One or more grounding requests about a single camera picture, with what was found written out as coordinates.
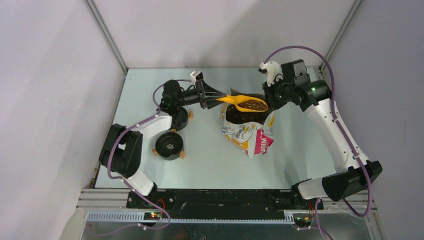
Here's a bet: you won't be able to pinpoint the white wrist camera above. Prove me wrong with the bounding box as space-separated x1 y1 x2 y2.
258 61 283 87
190 71 204 86

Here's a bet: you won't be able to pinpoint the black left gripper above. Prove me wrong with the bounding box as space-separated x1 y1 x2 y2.
175 79 226 110

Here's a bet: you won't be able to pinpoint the aluminium frame post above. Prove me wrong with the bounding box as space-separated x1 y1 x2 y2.
83 0 129 74
324 0 364 62

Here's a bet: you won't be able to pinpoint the black bowl wooden feet far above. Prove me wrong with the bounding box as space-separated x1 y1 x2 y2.
169 107 194 132

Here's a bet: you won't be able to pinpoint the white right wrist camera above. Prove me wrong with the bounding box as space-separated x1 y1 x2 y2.
258 61 283 87

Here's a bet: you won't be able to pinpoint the cat food bag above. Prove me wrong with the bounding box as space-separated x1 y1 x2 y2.
219 103 275 159

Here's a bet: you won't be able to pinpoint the aluminium frame post right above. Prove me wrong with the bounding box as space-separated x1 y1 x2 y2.
324 0 364 62

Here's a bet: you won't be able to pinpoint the white slotted cable duct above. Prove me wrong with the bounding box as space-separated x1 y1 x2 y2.
85 211 299 225

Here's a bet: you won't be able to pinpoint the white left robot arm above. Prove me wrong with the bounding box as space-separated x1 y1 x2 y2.
99 78 227 208

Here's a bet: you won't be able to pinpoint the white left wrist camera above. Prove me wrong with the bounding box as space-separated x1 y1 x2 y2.
190 71 204 86

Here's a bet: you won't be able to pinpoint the black bowl wooden feet near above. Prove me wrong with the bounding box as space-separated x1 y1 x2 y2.
151 131 186 161

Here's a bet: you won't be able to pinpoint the aluminium frame post left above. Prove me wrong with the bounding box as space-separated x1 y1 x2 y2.
83 0 129 74

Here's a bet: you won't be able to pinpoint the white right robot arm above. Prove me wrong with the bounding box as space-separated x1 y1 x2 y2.
258 59 383 209

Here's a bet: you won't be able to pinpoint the yellow plastic food scoop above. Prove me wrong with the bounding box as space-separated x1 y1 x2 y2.
216 95 268 113

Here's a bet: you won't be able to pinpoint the black bowl wooden feet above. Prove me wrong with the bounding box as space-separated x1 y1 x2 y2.
169 107 194 132
151 131 186 161

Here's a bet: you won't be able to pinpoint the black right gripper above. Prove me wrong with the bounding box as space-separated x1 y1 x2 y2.
262 75 295 111

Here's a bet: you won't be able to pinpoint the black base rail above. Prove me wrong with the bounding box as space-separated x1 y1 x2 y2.
126 189 316 221

